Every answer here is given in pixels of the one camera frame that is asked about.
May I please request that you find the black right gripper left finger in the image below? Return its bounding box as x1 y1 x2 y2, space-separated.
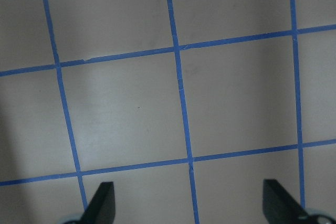
80 182 116 224

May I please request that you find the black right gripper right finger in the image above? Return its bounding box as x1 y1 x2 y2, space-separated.
262 179 311 224

